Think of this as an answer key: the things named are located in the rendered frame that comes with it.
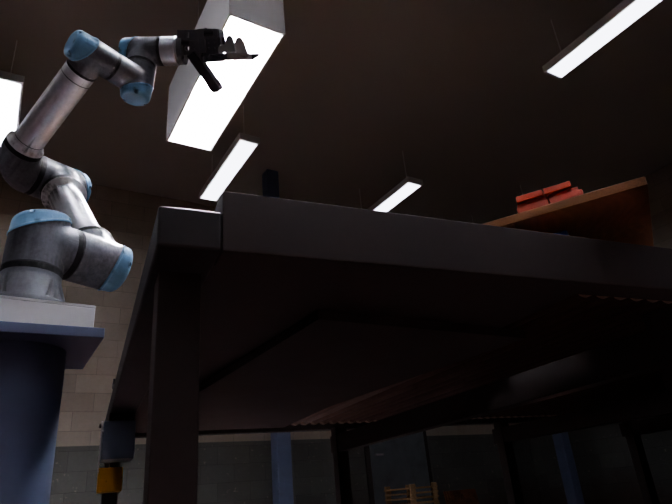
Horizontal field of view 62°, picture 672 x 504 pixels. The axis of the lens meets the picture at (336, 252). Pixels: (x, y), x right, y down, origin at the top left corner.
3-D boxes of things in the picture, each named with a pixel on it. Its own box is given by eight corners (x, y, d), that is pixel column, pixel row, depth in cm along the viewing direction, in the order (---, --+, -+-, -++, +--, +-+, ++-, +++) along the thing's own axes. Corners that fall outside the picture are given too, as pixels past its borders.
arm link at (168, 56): (160, 66, 145) (170, 65, 153) (178, 65, 145) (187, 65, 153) (157, 35, 143) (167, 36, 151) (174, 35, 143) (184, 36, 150)
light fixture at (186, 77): (229, 13, 304) (228, -146, 360) (166, 141, 403) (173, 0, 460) (285, 34, 321) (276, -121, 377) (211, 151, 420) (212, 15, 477)
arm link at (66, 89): (-23, 157, 149) (78, 17, 133) (19, 174, 157) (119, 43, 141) (-24, 185, 142) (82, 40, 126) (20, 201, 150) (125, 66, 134)
